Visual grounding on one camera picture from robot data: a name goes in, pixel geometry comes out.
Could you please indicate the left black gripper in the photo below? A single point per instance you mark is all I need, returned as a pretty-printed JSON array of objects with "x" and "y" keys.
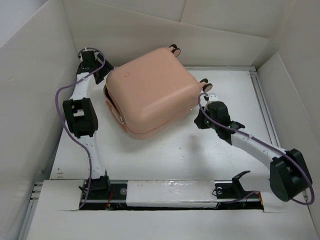
[{"x": 106, "y": 68}]

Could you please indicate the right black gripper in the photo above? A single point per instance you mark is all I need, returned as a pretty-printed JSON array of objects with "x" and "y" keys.
[{"x": 199, "y": 120}]

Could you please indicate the pink hard-shell suitcase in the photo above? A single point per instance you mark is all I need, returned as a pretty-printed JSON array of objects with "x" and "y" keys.
[{"x": 152, "y": 91}]

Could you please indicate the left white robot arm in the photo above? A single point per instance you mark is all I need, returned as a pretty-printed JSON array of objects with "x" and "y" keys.
[{"x": 82, "y": 121}]

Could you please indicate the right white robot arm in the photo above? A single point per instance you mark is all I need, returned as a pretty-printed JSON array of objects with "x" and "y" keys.
[{"x": 289, "y": 175}]

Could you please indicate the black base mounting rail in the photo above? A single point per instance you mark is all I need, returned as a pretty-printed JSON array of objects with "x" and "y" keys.
[{"x": 161, "y": 195}]

